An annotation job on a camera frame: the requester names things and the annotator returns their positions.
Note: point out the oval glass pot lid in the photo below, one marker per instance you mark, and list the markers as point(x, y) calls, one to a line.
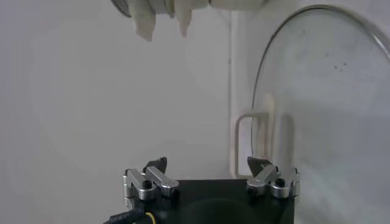
point(320, 106)

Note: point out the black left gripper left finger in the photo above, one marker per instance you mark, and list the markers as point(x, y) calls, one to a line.
point(158, 178)

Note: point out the white electric cooker base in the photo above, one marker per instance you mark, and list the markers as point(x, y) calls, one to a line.
point(237, 3)

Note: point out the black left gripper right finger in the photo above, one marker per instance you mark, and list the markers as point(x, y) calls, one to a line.
point(268, 176)

